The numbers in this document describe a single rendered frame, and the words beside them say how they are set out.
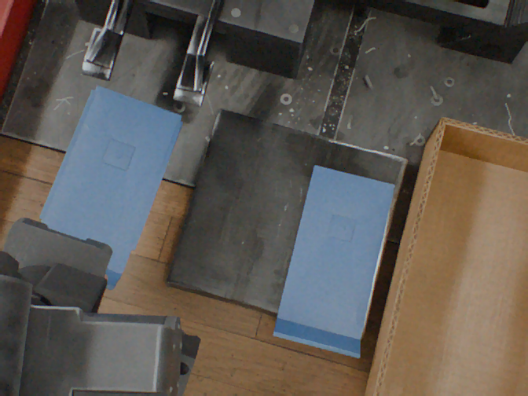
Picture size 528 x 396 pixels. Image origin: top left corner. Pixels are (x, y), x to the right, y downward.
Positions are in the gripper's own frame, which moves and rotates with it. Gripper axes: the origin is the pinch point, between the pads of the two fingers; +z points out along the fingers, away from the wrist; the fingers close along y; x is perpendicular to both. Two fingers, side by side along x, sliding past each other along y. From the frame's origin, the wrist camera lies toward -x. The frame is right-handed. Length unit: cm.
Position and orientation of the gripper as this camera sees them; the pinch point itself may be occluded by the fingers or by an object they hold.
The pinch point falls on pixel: (70, 266)
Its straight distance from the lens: 79.7
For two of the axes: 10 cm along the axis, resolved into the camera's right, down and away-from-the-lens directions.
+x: -9.4, -3.3, -0.4
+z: 0.4, -2.2, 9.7
